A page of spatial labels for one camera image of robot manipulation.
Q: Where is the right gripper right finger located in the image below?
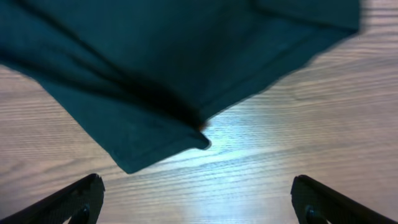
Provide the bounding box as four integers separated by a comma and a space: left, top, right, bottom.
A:
290, 175, 397, 224

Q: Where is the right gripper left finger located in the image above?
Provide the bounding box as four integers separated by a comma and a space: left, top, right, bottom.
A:
1, 174, 105, 224

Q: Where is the black t-shirt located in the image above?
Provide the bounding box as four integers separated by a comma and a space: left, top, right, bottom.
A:
1, 0, 361, 174

